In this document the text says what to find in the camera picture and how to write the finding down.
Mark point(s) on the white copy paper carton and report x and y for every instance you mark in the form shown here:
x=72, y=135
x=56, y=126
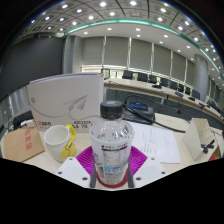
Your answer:
x=60, y=100

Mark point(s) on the white printed paper sheet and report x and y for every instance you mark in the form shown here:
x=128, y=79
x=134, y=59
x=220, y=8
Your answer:
x=156, y=140

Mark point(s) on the small white charger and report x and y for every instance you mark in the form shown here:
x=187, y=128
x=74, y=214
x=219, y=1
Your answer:
x=29, y=123

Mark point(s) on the brown paper envelope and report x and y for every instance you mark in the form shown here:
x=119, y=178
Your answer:
x=20, y=148

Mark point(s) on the black marker pen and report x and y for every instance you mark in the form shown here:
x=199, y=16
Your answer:
x=208, y=146

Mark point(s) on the white cup with yellow tag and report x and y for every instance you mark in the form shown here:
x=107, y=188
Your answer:
x=55, y=140

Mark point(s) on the black conference microphone console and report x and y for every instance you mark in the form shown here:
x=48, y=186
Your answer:
x=138, y=111

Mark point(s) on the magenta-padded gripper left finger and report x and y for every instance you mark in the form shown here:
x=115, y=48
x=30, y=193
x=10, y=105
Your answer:
x=85, y=161

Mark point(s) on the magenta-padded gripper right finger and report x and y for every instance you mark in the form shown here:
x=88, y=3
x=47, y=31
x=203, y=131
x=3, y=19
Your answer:
x=138, y=161

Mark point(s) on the row of black office chairs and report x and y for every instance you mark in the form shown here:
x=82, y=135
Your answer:
x=142, y=76

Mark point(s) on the clear water bottle black cap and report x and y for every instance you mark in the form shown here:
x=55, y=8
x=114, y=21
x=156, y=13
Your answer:
x=111, y=143

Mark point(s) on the ceiling lights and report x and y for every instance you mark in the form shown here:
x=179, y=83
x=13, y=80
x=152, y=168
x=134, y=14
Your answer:
x=102, y=4

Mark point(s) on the black power adapter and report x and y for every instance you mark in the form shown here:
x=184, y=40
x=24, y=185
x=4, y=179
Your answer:
x=21, y=117

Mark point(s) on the open white cardboard box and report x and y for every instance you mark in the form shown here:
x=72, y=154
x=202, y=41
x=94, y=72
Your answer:
x=193, y=136

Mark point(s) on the long curved conference desk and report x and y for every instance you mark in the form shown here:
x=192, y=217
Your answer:
x=140, y=87

